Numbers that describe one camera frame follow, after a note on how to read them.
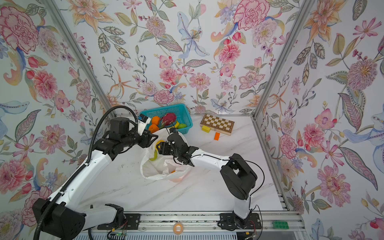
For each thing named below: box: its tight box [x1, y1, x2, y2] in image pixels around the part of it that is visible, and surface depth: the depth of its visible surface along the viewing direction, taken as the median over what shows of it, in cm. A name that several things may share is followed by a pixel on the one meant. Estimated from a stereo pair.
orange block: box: [214, 132, 220, 141], surface depth 112 cm
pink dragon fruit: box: [162, 112, 177, 126], surface depth 113 cm
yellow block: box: [201, 125, 211, 133], surface depth 113 cm
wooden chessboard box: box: [200, 114, 235, 136], surface depth 116 cm
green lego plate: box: [272, 221, 290, 230], surface depth 73 cm
